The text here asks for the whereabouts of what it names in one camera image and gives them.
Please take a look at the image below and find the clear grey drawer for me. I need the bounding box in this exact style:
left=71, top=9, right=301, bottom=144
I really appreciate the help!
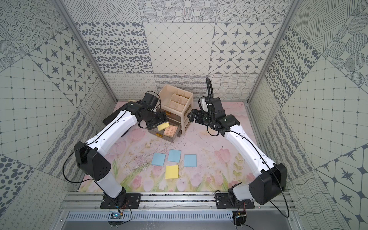
left=148, top=121, right=182, bottom=143

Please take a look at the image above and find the yellow sticky pad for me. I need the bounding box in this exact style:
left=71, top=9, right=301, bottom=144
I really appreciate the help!
left=157, top=122, right=170, bottom=131
left=165, top=165, right=179, bottom=179

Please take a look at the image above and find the beige desktop drawer organizer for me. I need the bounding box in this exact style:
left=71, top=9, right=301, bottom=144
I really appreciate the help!
left=159, top=85, right=194, bottom=134

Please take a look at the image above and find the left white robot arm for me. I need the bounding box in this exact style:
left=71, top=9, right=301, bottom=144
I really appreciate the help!
left=74, top=102, right=168, bottom=199

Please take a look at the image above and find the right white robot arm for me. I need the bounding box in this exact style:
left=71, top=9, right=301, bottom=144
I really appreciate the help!
left=187, top=109, right=288, bottom=205

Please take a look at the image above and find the patterned pink sticky pad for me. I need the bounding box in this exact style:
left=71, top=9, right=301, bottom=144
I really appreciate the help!
left=164, top=125, right=178, bottom=137

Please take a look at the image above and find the left blue sticky pad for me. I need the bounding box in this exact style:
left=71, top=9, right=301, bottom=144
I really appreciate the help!
left=151, top=153, right=166, bottom=166

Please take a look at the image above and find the blue sticky pad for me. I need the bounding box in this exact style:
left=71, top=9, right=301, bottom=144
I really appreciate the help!
left=151, top=153, right=166, bottom=166
left=184, top=154, right=197, bottom=167
left=167, top=149, right=181, bottom=163

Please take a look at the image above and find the middle blue sticky pad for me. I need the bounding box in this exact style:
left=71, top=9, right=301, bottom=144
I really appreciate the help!
left=167, top=149, right=181, bottom=163

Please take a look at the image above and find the right blue sticky pad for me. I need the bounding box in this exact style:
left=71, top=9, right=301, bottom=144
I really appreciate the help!
left=184, top=154, right=197, bottom=167

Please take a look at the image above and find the black plastic tool case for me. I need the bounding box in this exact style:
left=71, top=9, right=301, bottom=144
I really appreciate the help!
left=98, top=102, right=141, bottom=140

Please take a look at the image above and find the floral pink table mat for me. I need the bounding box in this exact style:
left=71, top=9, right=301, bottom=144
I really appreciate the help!
left=106, top=123, right=255, bottom=192

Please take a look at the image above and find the green circuit board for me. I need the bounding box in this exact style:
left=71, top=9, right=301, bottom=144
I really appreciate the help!
left=109, top=212, right=122, bottom=221

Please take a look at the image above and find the black round connector box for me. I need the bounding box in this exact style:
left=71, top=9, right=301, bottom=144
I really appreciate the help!
left=232, top=211, right=247, bottom=226

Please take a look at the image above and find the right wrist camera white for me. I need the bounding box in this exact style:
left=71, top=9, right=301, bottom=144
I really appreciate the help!
left=198, top=96, right=208, bottom=112

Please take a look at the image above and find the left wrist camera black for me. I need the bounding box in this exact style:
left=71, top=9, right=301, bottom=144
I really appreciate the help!
left=140, top=92, right=159, bottom=111

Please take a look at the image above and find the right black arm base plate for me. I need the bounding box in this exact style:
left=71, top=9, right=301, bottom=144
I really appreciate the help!
left=213, top=191, right=255, bottom=209

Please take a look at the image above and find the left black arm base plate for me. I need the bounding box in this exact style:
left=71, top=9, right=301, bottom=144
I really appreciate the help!
left=100, top=193, right=142, bottom=209

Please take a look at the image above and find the aluminium mounting rail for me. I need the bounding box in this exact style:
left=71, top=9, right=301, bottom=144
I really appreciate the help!
left=58, top=192, right=296, bottom=212

